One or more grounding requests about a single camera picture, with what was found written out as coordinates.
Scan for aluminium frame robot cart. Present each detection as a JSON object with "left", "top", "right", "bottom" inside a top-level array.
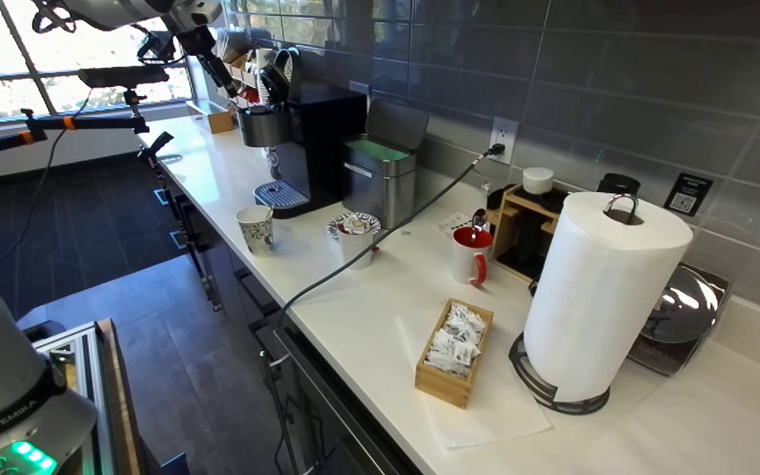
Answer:
[{"left": 32, "top": 315, "right": 149, "bottom": 475}]

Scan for white sugar packet pile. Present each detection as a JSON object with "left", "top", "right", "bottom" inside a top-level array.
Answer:
[{"left": 421, "top": 302, "right": 488, "bottom": 380}]

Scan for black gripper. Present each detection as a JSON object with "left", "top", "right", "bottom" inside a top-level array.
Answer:
[{"left": 172, "top": 17, "right": 246, "bottom": 96}]

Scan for black power cable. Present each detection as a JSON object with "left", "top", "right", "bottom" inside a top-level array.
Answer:
[{"left": 280, "top": 141, "right": 507, "bottom": 313}]

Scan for wooden countertop organizer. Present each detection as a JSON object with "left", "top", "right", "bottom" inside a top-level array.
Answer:
[{"left": 483, "top": 180, "right": 570, "bottom": 285}]

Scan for white wall outlet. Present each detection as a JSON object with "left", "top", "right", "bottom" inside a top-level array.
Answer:
[{"left": 486, "top": 116, "right": 520, "bottom": 166}]

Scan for black boom pole orange bands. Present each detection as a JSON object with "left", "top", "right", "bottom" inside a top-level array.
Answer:
[{"left": 0, "top": 106, "right": 149, "bottom": 164}]

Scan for small wooden box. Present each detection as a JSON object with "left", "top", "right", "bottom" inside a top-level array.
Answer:
[{"left": 205, "top": 102, "right": 240, "bottom": 137}]

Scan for black paper towel holder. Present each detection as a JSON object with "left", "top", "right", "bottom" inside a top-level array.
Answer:
[{"left": 507, "top": 189, "right": 643, "bottom": 416}]

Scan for dark base cabinet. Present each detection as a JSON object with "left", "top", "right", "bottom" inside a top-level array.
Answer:
[{"left": 165, "top": 206, "right": 421, "bottom": 475}]

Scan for blue patterned paper bowl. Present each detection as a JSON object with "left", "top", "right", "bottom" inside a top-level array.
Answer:
[{"left": 327, "top": 207, "right": 382, "bottom": 269}]

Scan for steel bin with green liner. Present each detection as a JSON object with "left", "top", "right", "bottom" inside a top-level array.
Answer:
[{"left": 339, "top": 96, "right": 429, "bottom": 232}]

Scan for patterned paper cup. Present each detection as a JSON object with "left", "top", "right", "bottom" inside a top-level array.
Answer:
[{"left": 235, "top": 202, "right": 276, "bottom": 259}]

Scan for small white cup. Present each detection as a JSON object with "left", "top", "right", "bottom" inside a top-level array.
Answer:
[{"left": 520, "top": 166, "right": 556, "bottom": 198}]

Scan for metal cabinet handle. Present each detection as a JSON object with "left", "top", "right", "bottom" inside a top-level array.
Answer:
[{"left": 264, "top": 348, "right": 386, "bottom": 475}]

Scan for white paper towel roll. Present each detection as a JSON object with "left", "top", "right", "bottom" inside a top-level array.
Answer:
[{"left": 520, "top": 189, "right": 696, "bottom": 405}]

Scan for wooden packet box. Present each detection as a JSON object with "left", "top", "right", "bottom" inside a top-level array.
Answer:
[{"left": 411, "top": 296, "right": 496, "bottom": 410}]

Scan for black tripod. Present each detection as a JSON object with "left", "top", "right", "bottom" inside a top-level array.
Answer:
[{"left": 135, "top": 129, "right": 223, "bottom": 312}]

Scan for black QR code sign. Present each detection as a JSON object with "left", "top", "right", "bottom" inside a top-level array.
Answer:
[{"left": 659, "top": 169, "right": 714, "bottom": 219}]

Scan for white mug with red inside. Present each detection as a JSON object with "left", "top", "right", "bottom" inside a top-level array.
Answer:
[{"left": 445, "top": 222, "right": 496, "bottom": 289}]

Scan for black pod coffee maker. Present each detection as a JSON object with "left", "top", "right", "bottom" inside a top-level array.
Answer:
[{"left": 236, "top": 46, "right": 370, "bottom": 222}]

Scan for black camera on stand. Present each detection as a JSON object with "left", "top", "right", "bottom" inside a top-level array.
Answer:
[{"left": 75, "top": 62, "right": 172, "bottom": 133}]

